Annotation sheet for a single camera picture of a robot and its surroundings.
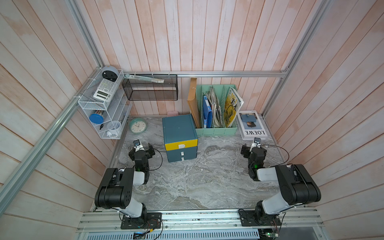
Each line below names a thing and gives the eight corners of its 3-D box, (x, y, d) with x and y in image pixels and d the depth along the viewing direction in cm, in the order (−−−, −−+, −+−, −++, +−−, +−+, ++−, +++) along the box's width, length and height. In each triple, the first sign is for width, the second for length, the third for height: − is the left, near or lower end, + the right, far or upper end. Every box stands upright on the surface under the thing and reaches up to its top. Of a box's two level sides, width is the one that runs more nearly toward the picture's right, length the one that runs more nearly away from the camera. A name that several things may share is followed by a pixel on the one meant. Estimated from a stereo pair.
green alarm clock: (134, 135, 110) (128, 124, 101) (136, 128, 114) (131, 117, 105) (145, 135, 110) (141, 124, 101) (147, 128, 114) (143, 117, 105)
